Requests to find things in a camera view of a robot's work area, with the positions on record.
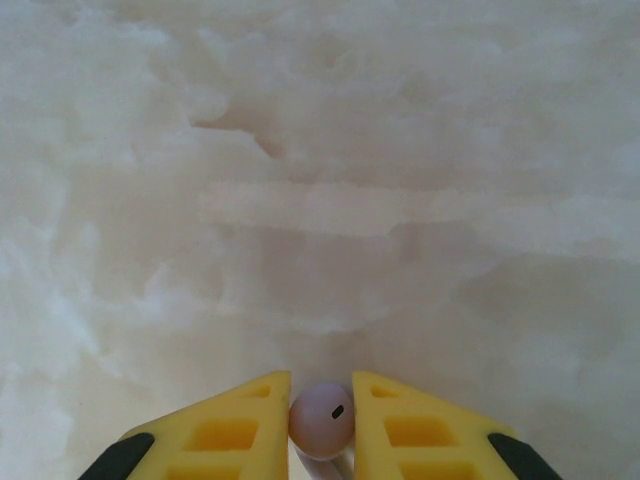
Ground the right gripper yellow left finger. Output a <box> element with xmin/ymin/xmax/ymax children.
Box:
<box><xmin>82</xmin><ymin>369</ymin><xmax>293</xmax><ymax>480</ymax></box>

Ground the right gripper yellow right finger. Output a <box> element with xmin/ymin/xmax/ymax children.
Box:
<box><xmin>351</xmin><ymin>369</ymin><xmax>565</xmax><ymax>480</ymax></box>

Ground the purple wireless earbud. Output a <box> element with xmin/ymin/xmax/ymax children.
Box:
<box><xmin>288</xmin><ymin>382</ymin><xmax>357</xmax><ymax>480</ymax></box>

